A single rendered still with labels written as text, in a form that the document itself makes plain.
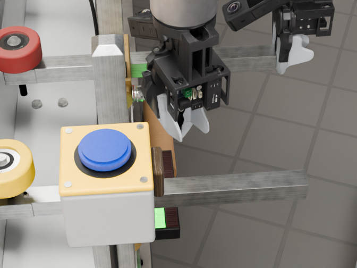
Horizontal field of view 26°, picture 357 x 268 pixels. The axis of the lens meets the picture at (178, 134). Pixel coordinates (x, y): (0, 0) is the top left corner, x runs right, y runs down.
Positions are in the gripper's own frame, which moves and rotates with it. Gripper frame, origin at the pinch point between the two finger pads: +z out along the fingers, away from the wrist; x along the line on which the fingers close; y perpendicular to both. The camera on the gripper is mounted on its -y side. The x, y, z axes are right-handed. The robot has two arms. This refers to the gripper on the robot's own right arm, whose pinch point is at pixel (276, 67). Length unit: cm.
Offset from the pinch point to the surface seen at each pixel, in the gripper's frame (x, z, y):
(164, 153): -6.5, 11.9, -19.3
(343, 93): 81, 83, 42
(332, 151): 56, 83, 33
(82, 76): -1.4, -2.1, -31.7
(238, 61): -1.5, -3.0, -6.6
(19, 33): 2.2, -8.8, -40.8
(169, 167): -9.7, 11.9, -18.8
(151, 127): 63, 75, -20
